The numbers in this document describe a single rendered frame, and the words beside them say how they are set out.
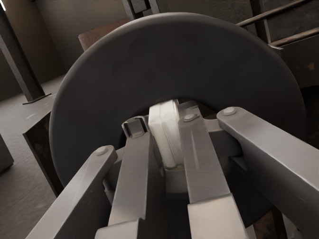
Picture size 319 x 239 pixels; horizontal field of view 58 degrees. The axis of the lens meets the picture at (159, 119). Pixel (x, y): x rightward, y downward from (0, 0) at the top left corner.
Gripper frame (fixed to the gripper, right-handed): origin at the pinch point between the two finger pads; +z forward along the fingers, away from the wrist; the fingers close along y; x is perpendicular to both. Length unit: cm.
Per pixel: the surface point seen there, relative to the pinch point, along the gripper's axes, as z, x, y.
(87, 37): 275, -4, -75
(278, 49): 9.9, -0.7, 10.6
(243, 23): 48, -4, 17
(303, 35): 33.9, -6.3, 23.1
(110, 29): 273, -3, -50
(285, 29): 45, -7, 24
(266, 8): 47, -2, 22
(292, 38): 34.9, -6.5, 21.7
